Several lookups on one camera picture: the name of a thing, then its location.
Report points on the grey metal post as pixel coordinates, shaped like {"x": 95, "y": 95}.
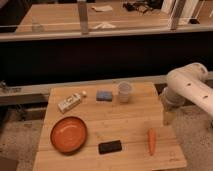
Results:
{"x": 176, "y": 13}
{"x": 83, "y": 18}

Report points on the orange ceramic bowl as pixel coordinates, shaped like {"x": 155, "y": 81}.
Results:
{"x": 68, "y": 135}

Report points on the grey metal post left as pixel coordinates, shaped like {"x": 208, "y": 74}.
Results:
{"x": 83, "y": 18}

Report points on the white labelled bottle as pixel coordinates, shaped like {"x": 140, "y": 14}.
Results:
{"x": 71, "y": 101}

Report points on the orange carrot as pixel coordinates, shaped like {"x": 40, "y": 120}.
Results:
{"x": 151, "y": 141}

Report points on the grey metal rail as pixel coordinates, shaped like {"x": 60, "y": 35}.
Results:
{"x": 30, "y": 94}

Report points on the grey metal post right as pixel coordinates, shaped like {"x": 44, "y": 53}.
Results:
{"x": 176, "y": 13}

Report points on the black rectangular block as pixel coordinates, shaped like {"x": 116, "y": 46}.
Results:
{"x": 108, "y": 147}

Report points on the wooden background table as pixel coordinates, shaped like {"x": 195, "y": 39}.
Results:
{"x": 61, "y": 17}

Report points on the white crumpled cloth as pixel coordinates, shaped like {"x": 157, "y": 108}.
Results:
{"x": 104, "y": 25}

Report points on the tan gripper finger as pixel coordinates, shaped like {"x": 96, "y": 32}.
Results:
{"x": 168, "y": 118}

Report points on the blue sponge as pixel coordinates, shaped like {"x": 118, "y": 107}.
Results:
{"x": 104, "y": 96}

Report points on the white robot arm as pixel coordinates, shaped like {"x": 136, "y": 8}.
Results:
{"x": 186, "y": 83}

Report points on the white paper on table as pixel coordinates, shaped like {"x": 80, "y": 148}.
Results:
{"x": 104, "y": 8}

